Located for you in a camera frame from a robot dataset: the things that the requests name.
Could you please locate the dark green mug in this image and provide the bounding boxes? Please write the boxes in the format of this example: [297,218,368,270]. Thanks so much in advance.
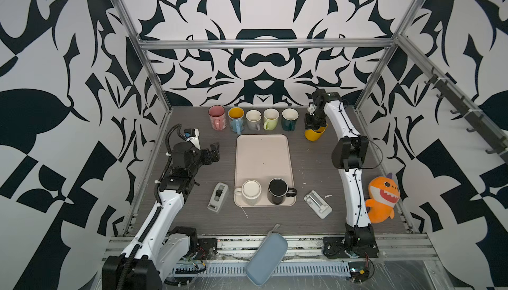
[281,108,299,131]

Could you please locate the yellow mug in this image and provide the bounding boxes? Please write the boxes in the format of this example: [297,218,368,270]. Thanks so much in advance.
[304,127,326,142]

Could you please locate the light green mug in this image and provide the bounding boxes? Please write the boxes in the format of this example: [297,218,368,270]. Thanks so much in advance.
[263,108,280,131]

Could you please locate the pink ceramic mug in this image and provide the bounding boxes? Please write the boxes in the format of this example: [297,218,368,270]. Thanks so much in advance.
[208,106,227,131]

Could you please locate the light blue butterfly mug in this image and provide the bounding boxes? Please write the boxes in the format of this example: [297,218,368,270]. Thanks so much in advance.
[228,107,245,135]

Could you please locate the grey ceramic mug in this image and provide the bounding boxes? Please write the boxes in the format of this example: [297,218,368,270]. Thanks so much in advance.
[246,110,262,131]

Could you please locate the black mug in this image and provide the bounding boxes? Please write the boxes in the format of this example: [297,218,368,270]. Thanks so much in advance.
[267,178,298,205]

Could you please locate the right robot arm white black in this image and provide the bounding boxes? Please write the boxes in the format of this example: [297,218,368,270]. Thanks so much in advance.
[304,89,378,258]

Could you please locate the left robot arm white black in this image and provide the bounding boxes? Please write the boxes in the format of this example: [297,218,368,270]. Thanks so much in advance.
[101,141,220,289]

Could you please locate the white cream mug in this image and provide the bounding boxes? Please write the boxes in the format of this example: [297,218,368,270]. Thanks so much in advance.
[234,180,262,207]

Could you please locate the beige serving tray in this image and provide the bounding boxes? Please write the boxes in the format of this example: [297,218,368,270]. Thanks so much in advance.
[234,135,295,208]

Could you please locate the orange shark plush toy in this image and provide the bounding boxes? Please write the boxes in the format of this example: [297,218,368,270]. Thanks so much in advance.
[366,173,400,224]

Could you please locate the blue-grey pencil case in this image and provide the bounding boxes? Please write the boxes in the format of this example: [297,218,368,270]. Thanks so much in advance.
[246,224,288,287]

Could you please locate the green circuit board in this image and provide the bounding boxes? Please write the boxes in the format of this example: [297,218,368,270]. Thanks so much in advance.
[349,261,376,284]

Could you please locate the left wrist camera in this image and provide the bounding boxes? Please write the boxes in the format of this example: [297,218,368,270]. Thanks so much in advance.
[183,129,201,150]

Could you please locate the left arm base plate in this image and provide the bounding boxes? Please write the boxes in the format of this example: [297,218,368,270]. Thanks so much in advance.
[174,226,218,262]

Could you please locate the white cable duct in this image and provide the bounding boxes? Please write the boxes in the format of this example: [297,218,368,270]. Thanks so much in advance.
[173,262,351,278]

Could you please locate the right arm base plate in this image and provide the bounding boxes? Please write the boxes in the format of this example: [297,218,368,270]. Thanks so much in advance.
[323,225,379,259]

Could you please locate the wall hook rack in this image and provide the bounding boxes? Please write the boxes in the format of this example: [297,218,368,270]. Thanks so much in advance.
[425,68,507,164]

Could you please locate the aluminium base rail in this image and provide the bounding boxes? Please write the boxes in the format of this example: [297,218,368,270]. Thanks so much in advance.
[101,234,438,263]

